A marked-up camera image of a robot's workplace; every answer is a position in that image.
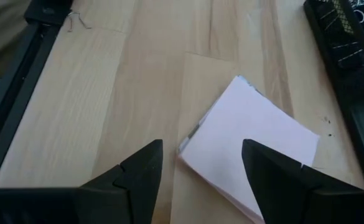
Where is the black mesh desk organizer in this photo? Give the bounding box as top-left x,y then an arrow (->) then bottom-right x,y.
302,0 -> 364,190

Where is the pink sticky note pad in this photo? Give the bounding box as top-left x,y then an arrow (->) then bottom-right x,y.
177,74 -> 321,224

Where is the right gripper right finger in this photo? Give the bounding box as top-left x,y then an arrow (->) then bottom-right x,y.
242,139 -> 357,224

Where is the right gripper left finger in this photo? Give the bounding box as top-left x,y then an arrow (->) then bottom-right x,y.
80,139 -> 164,224

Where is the small black binder clip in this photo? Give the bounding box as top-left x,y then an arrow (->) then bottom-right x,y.
24,0 -> 92,33

